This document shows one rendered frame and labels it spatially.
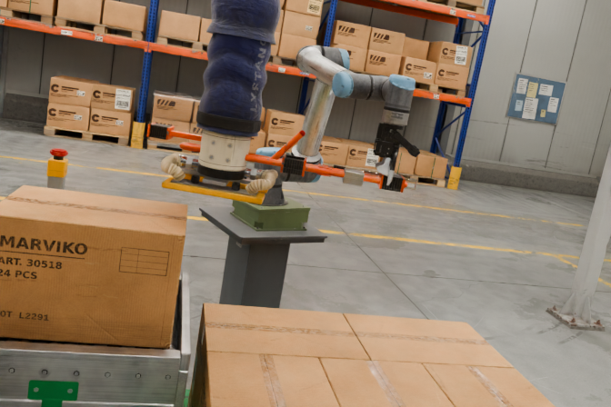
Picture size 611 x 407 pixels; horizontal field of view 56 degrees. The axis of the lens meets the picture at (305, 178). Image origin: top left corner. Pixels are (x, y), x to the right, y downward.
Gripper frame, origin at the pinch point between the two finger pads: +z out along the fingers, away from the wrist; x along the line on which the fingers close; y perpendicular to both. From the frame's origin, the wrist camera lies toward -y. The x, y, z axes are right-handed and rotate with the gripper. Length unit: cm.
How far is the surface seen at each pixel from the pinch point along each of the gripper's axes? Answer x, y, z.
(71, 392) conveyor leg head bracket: 45, 87, 73
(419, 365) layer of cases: 3, -24, 65
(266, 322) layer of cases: -10, 35, 65
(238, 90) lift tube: 11, 56, -23
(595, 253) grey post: -227, -194, 63
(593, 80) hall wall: -1030, -508, -121
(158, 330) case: 26, 68, 58
